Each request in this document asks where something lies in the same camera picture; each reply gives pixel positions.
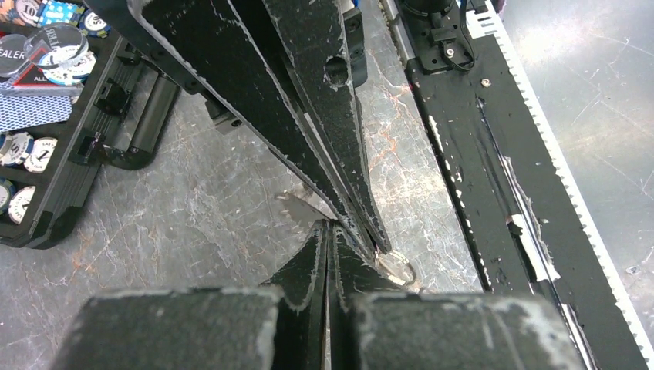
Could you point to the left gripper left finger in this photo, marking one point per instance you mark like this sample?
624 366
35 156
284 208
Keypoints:
279 324

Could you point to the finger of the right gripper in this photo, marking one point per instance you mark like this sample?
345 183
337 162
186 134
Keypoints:
314 37
230 53

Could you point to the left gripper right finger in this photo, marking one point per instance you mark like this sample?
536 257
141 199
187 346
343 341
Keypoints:
375 324

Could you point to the black poker chip case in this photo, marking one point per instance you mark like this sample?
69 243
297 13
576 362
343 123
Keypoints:
66 85

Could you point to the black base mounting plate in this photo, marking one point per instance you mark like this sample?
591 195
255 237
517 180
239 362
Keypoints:
525 222

